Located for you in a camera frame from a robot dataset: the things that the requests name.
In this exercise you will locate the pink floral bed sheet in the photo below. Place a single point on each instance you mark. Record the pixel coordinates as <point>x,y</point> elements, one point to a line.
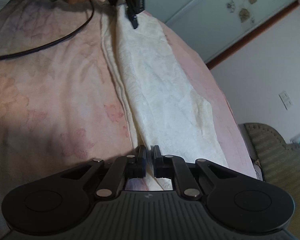
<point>59,106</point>

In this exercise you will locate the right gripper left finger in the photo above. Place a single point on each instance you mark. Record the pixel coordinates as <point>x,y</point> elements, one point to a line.
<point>126,167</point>

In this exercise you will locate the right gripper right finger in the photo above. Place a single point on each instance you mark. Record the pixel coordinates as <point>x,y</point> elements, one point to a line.
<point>176,169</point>

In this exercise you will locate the brown wooden door frame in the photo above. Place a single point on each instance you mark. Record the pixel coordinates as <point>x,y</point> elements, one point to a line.
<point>250,36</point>

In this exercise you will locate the cream white pants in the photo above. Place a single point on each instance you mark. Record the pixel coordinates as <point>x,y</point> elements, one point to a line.
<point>161,106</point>

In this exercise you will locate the green upholstered headboard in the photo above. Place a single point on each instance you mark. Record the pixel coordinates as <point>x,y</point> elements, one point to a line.
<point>279,162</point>

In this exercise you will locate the white wall socket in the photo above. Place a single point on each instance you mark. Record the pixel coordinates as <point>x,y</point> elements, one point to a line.
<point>287,102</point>

